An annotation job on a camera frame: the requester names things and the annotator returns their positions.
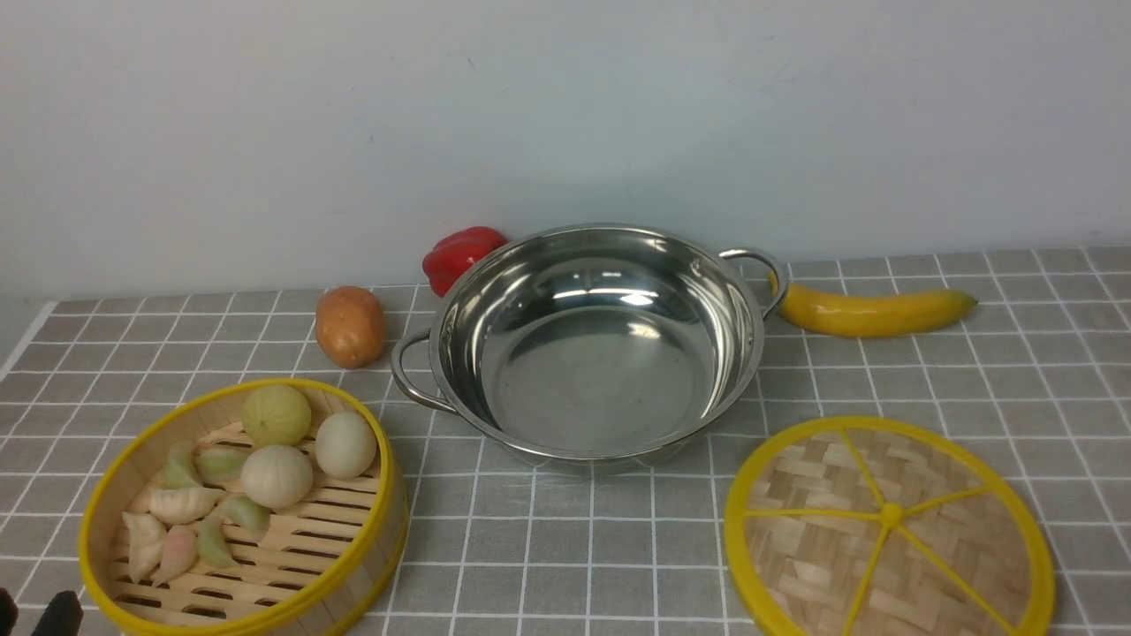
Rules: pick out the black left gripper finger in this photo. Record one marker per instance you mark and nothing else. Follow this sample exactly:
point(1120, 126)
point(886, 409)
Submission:
point(8, 613)
point(62, 617)

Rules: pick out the yellow bamboo steamer basket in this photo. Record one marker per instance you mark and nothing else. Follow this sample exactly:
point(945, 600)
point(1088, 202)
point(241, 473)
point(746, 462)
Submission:
point(318, 569)

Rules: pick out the yellow woven steamer lid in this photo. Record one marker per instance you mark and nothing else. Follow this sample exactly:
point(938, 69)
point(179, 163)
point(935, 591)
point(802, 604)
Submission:
point(859, 525)

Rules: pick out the stainless steel pot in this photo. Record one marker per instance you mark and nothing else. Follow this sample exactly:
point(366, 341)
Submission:
point(595, 345)

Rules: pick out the white dumpling far left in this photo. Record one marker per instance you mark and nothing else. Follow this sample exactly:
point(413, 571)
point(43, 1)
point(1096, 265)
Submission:
point(146, 539)

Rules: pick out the white dumpling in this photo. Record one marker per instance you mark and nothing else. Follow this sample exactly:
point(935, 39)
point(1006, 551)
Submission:
point(181, 506)
point(146, 539)

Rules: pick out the pink dumpling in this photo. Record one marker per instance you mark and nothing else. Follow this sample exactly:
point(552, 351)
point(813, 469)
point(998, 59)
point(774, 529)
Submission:
point(178, 556)

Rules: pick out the white dumpling middle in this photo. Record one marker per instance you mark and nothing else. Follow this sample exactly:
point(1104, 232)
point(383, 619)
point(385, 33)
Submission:
point(181, 506)

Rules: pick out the green dumpling lower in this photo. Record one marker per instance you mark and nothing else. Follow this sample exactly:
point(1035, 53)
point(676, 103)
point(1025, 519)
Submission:
point(211, 544)

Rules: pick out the green dumpling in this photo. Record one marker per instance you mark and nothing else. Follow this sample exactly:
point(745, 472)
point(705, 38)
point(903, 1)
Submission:
point(179, 470)
point(243, 511)
point(211, 544)
point(220, 464)

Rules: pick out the green dumpling upper left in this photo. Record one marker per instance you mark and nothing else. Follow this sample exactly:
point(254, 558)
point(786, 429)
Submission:
point(179, 470)

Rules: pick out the green dumpling center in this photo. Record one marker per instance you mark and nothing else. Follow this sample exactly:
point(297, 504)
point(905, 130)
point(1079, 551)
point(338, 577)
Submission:
point(243, 511)

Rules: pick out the green dumpling upper middle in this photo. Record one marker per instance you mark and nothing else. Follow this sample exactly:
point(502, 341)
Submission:
point(220, 464)

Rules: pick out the white bun front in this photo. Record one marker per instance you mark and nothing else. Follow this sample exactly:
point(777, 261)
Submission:
point(277, 476)

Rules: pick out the white bun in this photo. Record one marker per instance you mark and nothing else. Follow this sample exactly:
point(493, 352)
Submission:
point(345, 446)
point(277, 476)

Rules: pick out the green round bun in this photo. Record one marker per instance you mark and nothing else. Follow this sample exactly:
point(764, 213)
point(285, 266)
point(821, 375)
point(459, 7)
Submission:
point(276, 414)

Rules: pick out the white bun right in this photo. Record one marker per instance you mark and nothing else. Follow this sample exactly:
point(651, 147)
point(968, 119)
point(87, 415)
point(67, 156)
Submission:
point(345, 446)

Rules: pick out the brown potato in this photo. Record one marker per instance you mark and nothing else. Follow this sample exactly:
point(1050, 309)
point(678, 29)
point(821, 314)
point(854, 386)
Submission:
point(350, 326)

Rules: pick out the red bell pepper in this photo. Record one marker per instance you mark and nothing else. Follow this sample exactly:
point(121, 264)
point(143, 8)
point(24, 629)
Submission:
point(444, 264)

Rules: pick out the yellow banana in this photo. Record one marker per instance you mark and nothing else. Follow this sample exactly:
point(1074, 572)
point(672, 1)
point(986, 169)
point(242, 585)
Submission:
point(869, 316)

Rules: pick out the grey checkered tablecloth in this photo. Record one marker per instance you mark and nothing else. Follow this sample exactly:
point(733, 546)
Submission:
point(1036, 383)

